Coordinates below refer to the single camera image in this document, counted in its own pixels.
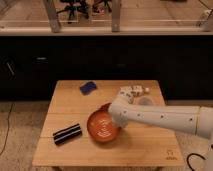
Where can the grey metal post left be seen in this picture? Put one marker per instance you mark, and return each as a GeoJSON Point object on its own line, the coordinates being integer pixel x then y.
{"type": "Point", "coordinates": [52, 16]}

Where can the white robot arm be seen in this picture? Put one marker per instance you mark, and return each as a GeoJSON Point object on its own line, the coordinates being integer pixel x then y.
{"type": "Point", "coordinates": [196, 120]}

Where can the grey metal post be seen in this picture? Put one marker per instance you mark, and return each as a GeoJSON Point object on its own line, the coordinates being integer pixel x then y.
{"type": "Point", "coordinates": [52, 16]}
{"type": "Point", "coordinates": [115, 24]}

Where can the blue sponge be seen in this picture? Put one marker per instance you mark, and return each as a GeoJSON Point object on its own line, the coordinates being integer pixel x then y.
{"type": "Point", "coordinates": [87, 87]}

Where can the black office chair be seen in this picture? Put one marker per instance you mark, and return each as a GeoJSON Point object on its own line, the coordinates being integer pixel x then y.
{"type": "Point", "coordinates": [73, 6]}

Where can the white patterned box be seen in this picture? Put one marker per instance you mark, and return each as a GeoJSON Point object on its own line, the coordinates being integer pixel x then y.
{"type": "Point", "coordinates": [136, 90]}

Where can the orange ceramic bowl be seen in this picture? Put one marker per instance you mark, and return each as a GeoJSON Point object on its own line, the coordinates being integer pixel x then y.
{"type": "Point", "coordinates": [101, 128]}

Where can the grey metal post middle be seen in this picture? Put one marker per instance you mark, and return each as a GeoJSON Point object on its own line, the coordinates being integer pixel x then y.
{"type": "Point", "coordinates": [115, 24]}

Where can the wooden table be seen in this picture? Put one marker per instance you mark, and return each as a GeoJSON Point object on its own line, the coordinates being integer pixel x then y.
{"type": "Point", "coordinates": [138, 145]}

